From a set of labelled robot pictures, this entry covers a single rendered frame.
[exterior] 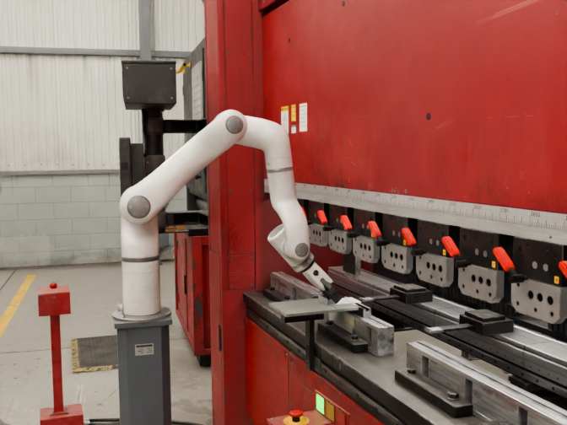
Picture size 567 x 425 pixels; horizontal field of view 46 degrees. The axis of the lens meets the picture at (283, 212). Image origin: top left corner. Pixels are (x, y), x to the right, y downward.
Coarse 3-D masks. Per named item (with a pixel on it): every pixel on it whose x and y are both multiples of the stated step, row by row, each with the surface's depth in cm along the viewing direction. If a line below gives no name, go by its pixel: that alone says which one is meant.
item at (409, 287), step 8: (392, 288) 245; (400, 288) 242; (408, 288) 239; (416, 288) 239; (424, 288) 240; (376, 296) 240; (384, 296) 241; (392, 296) 241; (400, 296) 240; (408, 296) 237; (416, 296) 238; (424, 296) 239; (432, 296) 240
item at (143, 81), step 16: (128, 64) 302; (144, 64) 303; (160, 64) 305; (128, 80) 302; (144, 80) 304; (160, 80) 305; (128, 96) 303; (144, 96) 304; (160, 96) 306; (144, 112) 343; (160, 112) 347; (144, 128) 344; (160, 128) 347; (144, 144) 348; (160, 144) 348; (144, 160) 345; (160, 160) 348; (144, 176) 345; (160, 224) 350
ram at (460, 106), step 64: (320, 0) 241; (384, 0) 197; (448, 0) 166; (512, 0) 144; (320, 64) 243; (384, 64) 198; (448, 64) 168; (512, 64) 145; (320, 128) 246; (384, 128) 200; (448, 128) 169; (512, 128) 146; (384, 192) 202; (448, 192) 170; (512, 192) 147
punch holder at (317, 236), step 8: (312, 208) 255; (320, 208) 248; (328, 208) 246; (312, 216) 256; (328, 216) 246; (312, 224) 255; (320, 224) 249; (328, 224) 247; (312, 232) 255; (320, 232) 250; (312, 240) 256; (320, 240) 249
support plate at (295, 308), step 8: (272, 304) 231; (280, 304) 231; (288, 304) 231; (296, 304) 231; (304, 304) 231; (312, 304) 231; (320, 304) 231; (344, 304) 230; (352, 304) 230; (280, 312) 223; (288, 312) 220; (296, 312) 220; (304, 312) 220; (312, 312) 221; (320, 312) 222; (328, 312) 223
